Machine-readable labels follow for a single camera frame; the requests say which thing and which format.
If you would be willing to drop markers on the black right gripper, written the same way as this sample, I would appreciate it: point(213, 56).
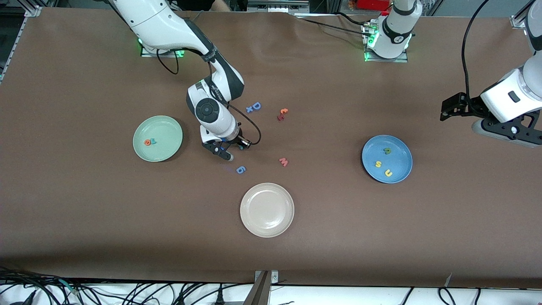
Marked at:
point(239, 142)

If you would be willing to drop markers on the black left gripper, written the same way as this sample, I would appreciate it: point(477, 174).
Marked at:
point(471, 104)

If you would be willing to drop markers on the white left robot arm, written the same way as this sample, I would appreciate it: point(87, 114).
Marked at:
point(508, 99)

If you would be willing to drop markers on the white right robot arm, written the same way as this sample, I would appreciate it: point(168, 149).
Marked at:
point(152, 21)

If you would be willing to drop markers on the blue foam letter g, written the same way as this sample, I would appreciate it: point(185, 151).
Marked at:
point(243, 169)

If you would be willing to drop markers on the blue foam letter D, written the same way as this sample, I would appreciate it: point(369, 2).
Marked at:
point(258, 106)

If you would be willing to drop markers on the pink foam letter w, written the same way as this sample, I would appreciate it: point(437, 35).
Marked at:
point(283, 162)

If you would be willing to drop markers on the blue plate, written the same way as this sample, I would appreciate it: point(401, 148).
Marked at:
point(400, 156)

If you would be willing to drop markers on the beige plate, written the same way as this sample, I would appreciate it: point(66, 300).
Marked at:
point(267, 210)

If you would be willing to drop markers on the green plate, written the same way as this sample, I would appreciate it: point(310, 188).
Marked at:
point(165, 127)

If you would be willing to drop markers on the red box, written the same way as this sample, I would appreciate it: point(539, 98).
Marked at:
point(372, 4)

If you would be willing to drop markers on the grey metal box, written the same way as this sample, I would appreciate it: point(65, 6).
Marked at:
point(275, 6)

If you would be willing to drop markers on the black power plug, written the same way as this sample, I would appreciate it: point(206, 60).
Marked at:
point(219, 298)

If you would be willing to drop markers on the white paper scrap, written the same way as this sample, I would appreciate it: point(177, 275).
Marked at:
point(449, 280)

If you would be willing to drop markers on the brown table cover mat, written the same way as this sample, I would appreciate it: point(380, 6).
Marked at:
point(84, 212)

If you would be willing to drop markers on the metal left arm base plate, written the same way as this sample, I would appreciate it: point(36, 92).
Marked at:
point(387, 60)

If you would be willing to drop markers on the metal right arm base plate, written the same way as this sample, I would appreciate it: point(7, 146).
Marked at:
point(146, 54)

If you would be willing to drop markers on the metal table edge bracket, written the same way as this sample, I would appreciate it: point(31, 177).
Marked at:
point(264, 292)

